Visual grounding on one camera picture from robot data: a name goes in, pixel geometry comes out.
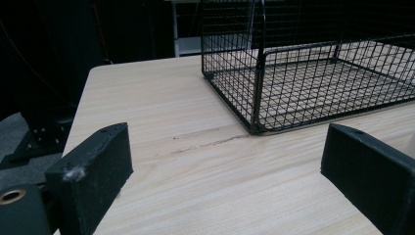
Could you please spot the white metal frame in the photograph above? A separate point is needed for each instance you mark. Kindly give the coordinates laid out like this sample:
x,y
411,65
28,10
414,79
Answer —
x,y
182,36

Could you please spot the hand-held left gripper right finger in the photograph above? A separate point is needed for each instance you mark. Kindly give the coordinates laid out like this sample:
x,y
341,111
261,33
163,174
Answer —
x,y
368,169

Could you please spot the black metal stand base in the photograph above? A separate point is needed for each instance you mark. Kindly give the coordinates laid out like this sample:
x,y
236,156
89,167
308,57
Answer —
x,y
39,137

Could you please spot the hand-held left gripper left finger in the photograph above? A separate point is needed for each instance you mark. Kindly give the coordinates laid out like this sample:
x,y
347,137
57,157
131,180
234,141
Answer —
x,y
91,176

